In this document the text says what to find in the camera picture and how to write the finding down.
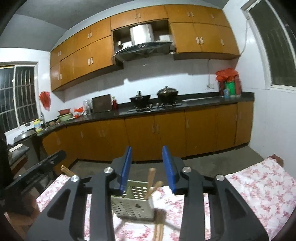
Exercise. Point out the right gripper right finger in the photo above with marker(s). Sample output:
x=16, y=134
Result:
x=172, y=166

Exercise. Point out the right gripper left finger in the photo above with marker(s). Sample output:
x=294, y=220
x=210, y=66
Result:
x=126, y=161

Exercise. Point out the brown lower kitchen cabinets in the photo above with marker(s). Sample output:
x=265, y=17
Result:
x=186, y=133

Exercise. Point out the brown kitchen cabinets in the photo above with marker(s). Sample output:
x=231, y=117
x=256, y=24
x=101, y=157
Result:
x=186, y=31
x=186, y=133

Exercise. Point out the brown upper kitchen cabinets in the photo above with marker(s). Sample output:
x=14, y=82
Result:
x=186, y=31

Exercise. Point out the wooden chopstick on table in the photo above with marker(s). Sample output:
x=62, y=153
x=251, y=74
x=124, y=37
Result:
x=153, y=189

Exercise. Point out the thick wooden chopstick right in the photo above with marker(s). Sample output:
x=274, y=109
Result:
x=66, y=171

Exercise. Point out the black countertop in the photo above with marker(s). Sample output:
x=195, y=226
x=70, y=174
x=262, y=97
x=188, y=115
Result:
x=197, y=100

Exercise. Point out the yellow detergent bottle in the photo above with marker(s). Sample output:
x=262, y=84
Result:
x=37, y=125

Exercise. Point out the black pot with lid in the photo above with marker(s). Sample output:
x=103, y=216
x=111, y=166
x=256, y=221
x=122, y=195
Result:
x=167, y=95

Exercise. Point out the black wok with lid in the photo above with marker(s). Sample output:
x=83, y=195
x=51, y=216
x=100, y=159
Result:
x=140, y=101

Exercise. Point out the red bottle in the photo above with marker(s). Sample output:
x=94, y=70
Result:
x=114, y=103

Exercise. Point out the dark cutting board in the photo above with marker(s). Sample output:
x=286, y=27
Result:
x=101, y=103

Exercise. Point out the sink faucet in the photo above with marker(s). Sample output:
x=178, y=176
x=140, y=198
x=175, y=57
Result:
x=42, y=118

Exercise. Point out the small red bag on counter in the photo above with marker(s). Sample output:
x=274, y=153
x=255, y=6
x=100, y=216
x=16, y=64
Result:
x=77, y=112

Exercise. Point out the green bowl stack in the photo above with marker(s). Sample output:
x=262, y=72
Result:
x=65, y=114

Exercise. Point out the green box on counter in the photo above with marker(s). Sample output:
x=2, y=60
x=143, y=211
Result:
x=230, y=86

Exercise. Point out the pink floral tablecloth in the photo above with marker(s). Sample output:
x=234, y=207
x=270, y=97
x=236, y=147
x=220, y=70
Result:
x=266, y=187

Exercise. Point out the left window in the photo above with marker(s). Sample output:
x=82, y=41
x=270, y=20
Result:
x=18, y=98

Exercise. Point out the window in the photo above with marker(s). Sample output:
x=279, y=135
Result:
x=275, y=29
x=18, y=98

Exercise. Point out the red plastic bag on counter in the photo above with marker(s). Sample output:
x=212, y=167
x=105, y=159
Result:
x=228, y=75

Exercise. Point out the wooden chair back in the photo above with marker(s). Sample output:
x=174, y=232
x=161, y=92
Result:
x=278, y=159

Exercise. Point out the steel range hood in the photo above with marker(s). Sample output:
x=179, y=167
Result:
x=142, y=41

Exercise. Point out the right window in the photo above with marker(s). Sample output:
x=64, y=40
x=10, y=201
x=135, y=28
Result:
x=275, y=29

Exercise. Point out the red bag hanging on wall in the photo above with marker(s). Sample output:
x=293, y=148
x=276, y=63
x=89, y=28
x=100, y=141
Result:
x=45, y=99

